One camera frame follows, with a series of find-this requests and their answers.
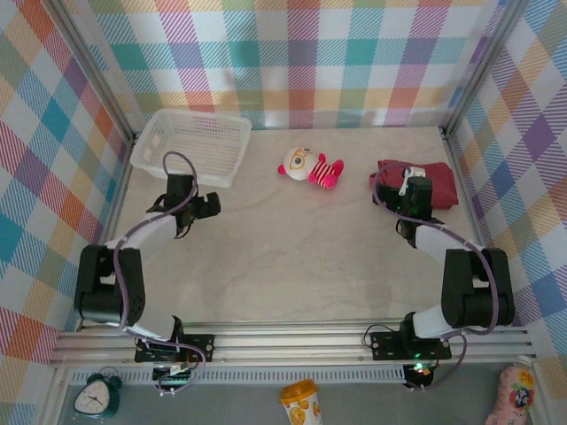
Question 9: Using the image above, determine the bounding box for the pink drink bottle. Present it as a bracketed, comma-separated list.
[485, 357, 537, 425]

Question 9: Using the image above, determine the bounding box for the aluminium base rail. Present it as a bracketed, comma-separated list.
[47, 325, 538, 368]

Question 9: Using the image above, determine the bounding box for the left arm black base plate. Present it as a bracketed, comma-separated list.
[135, 334, 216, 364]

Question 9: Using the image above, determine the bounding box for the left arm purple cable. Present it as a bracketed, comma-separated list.
[113, 151, 209, 398]

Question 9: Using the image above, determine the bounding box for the green alarm clock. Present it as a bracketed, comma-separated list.
[73, 367, 121, 420]

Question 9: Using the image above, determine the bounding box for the aluminium side rail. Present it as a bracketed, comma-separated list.
[441, 130, 509, 328]
[74, 132, 136, 333]

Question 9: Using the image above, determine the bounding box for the white plastic mesh basket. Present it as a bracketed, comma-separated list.
[130, 108, 252, 189]

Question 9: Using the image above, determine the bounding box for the grey slotted cable duct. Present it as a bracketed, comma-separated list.
[70, 369, 407, 387]

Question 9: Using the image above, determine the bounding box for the orange print paper cup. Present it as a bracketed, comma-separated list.
[278, 378, 323, 425]

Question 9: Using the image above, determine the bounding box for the green controller board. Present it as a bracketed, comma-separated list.
[152, 360, 198, 387]
[406, 360, 435, 381]

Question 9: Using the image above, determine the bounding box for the aluminium frame post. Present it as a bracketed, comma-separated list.
[43, 0, 138, 145]
[440, 0, 532, 138]

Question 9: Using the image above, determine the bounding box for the plush doll with glasses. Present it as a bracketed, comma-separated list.
[277, 146, 346, 191]

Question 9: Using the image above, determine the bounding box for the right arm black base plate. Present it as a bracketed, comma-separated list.
[369, 331, 453, 360]

